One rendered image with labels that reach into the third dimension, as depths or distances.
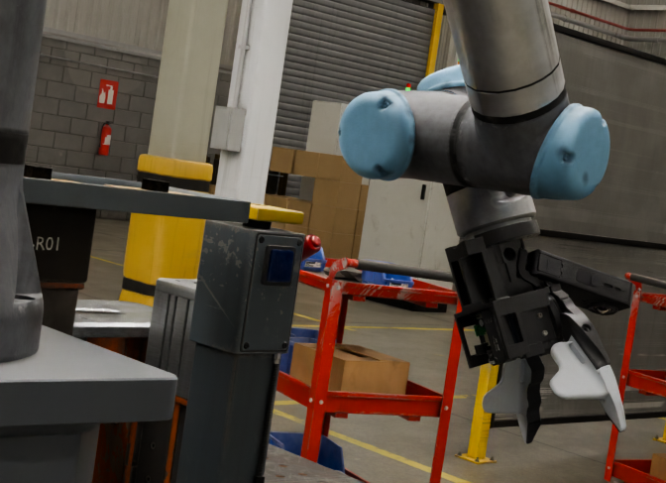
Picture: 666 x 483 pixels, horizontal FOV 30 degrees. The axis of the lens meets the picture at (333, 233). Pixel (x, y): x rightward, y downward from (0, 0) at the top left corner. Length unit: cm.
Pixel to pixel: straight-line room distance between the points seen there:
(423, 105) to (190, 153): 748
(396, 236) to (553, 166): 1069
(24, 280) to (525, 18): 47
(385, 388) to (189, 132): 510
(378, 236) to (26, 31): 1126
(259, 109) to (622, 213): 200
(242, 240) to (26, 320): 55
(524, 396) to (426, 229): 1024
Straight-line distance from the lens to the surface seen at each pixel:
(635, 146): 633
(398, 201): 1166
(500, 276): 113
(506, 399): 120
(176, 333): 132
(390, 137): 102
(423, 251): 1144
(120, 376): 56
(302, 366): 363
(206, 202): 100
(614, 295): 118
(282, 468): 210
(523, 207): 113
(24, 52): 57
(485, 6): 91
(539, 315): 112
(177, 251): 846
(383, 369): 357
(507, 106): 95
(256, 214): 110
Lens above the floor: 120
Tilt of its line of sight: 3 degrees down
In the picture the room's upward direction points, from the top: 8 degrees clockwise
